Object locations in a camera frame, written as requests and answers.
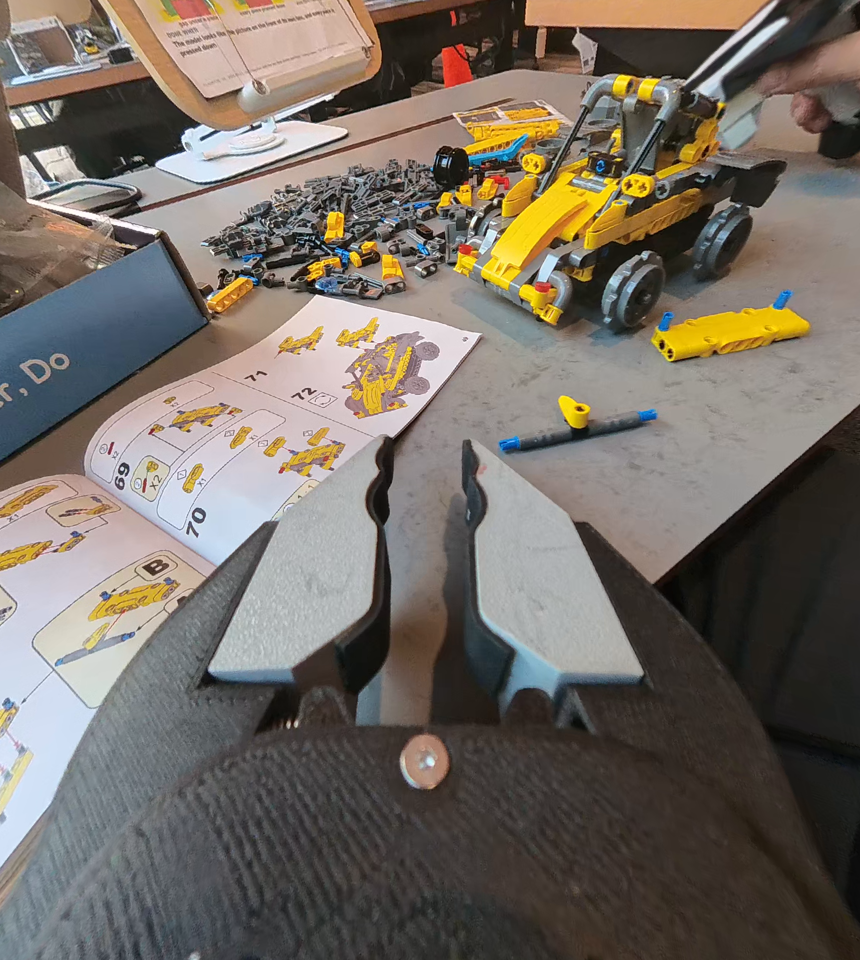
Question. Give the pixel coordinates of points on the yellow grey sticker sheet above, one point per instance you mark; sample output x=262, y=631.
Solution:
x=505, y=116

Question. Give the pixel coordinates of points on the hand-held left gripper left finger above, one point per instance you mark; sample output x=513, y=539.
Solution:
x=302, y=592

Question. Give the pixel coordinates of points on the wood edged background table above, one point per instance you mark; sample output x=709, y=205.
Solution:
x=77, y=79

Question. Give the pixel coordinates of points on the yellow grey toy brick vehicle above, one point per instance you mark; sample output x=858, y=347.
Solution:
x=542, y=217

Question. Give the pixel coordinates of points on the yellow rectangular brick block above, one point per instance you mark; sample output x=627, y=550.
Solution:
x=737, y=330

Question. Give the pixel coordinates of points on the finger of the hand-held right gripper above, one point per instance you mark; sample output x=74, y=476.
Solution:
x=741, y=124
x=767, y=30

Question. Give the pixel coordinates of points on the clear plastic bags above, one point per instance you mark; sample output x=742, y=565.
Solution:
x=10, y=255

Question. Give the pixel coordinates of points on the building instruction booklet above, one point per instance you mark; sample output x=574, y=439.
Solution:
x=212, y=420

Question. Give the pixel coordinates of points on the orange cone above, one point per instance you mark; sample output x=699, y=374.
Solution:
x=456, y=67

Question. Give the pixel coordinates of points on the pile of loose brick parts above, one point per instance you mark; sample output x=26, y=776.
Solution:
x=325, y=202

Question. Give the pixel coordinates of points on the blue cardboard box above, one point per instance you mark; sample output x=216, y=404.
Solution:
x=62, y=360

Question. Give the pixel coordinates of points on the printed instruction sheet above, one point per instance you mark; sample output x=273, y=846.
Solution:
x=272, y=45

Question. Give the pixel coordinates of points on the blue brick separator tool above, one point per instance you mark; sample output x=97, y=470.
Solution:
x=497, y=148

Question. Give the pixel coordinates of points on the black rubber tyre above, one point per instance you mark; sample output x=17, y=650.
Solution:
x=448, y=163

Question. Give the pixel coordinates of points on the adjoining grey table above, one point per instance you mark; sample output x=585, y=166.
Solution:
x=400, y=120

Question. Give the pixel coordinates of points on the wooden document stand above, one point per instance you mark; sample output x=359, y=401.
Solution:
x=212, y=112

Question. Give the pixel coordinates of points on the grey desk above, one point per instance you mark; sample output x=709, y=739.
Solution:
x=624, y=510

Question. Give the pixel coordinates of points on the grey axle with yellow cam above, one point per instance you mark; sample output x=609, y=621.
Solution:
x=602, y=426

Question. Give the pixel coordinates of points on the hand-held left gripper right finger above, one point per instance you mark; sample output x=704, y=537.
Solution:
x=550, y=592

